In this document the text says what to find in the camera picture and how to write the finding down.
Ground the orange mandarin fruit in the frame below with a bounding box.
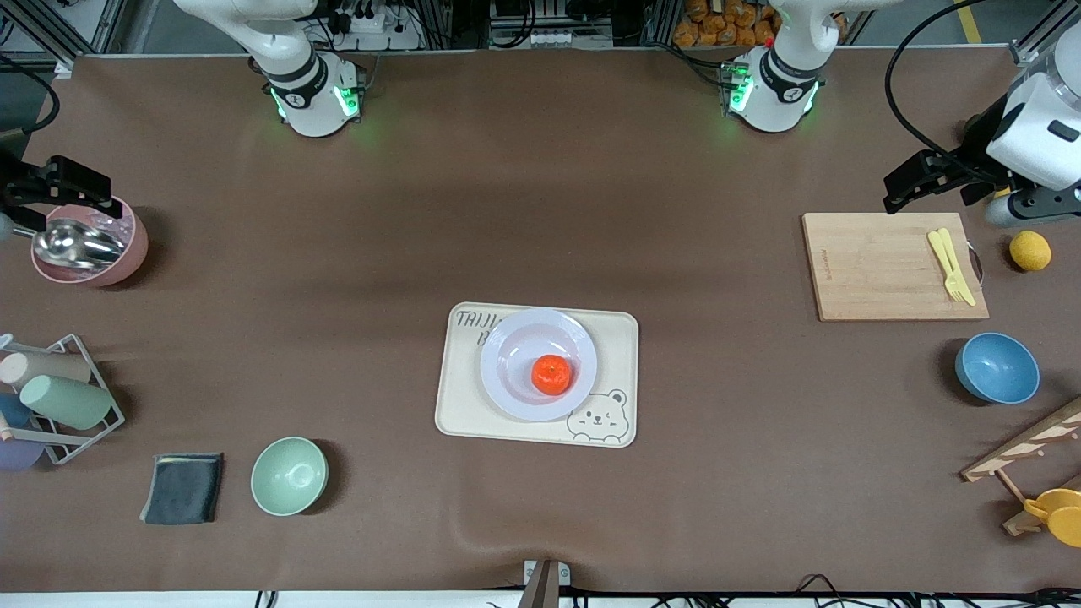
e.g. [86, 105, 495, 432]
[531, 355, 573, 396]

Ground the pale lilac round plate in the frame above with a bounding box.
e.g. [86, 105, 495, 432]
[480, 308, 598, 422]

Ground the metal scoop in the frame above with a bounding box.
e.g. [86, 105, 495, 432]
[15, 218, 128, 271]

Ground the pink bowl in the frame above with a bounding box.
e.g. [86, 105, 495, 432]
[31, 193, 149, 288]

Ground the yellow plastic fork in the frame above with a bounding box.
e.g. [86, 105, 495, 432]
[927, 230, 966, 303]

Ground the wooden cutting board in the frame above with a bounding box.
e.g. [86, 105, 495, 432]
[801, 212, 990, 323]

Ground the yellow plastic knife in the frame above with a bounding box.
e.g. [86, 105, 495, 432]
[937, 228, 977, 307]

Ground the large yellow lemon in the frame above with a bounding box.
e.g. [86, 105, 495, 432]
[1009, 230, 1053, 272]

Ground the beige cup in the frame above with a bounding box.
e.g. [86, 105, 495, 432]
[0, 350, 92, 389]

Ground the blue bowl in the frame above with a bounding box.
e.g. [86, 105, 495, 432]
[955, 332, 1041, 405]

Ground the mint green cup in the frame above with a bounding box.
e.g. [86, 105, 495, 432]
[19, 374, 113, 430]

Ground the purple cup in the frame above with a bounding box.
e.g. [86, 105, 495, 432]
[0, 439, 45, 471]

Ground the wooden peg drying rack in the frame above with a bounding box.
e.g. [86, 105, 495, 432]
[961, 397, 1081, 537]

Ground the dark grey folded cloth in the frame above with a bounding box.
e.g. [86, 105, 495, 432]
[139, 453, 225, 526]

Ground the pale green bowl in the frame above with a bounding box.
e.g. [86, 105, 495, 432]
[251, 437, 329, 517]

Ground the yellow cup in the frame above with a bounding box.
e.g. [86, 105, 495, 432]
[1024, 488, 1081, 548]

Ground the long white power strip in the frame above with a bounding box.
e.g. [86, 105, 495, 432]
[507, 30, 589, 48]

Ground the cream tray with bear print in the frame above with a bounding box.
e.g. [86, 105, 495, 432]
[435, 301, 640, 448]

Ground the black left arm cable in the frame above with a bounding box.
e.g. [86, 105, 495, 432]
[883, 0, 1014, 176]

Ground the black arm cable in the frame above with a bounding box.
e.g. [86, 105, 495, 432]
[883, 0, 1014, 176]
[0, 52, 62, 136]

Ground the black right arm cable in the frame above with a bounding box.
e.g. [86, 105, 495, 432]
[0, 52, 62, 136]

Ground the grey wire cup rack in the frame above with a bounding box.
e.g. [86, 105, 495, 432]
[0, 334, 126, 465]

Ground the black cable bundle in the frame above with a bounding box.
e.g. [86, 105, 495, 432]
[794, 574, 1081, 608]

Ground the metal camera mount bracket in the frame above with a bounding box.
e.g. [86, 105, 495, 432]
[519, 559, 571, 608]

